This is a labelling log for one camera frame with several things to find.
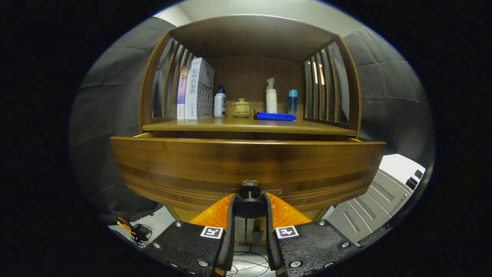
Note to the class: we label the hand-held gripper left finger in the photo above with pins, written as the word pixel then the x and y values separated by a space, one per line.
pixel 192 246

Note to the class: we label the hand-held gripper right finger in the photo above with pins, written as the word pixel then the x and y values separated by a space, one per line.
pixel 307 246

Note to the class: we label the brown wooden drawer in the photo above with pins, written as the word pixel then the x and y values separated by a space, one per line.
pixel 192 165

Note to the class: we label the brown wooden countertop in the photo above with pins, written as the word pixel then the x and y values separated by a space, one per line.
pixel 238 125

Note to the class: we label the brown wooden cabinet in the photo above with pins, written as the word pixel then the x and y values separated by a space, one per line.
pixel 250 38

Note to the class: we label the black orange tool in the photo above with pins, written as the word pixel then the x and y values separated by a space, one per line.
pixel 139 232

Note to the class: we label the white grey appliance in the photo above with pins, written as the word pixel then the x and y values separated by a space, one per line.
pixel 369 200

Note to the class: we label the blue folded cloth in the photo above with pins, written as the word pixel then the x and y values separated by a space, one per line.
pixel 275 116

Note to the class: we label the clear blue bottle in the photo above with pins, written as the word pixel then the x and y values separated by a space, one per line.
pixel 293 104

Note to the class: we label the white bottle with blue cap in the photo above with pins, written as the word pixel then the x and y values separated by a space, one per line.
pixel 220 105

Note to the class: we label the yellow lidded tea cup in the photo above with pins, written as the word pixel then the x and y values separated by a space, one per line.
pixel 241 107

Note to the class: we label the white pump bottle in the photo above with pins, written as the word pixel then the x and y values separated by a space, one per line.
pixel 271 100

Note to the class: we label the thin purple book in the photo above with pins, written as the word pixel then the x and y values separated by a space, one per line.
pixel 182 92

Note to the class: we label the thick white book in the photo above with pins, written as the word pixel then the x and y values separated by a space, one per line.
pixel 198 88

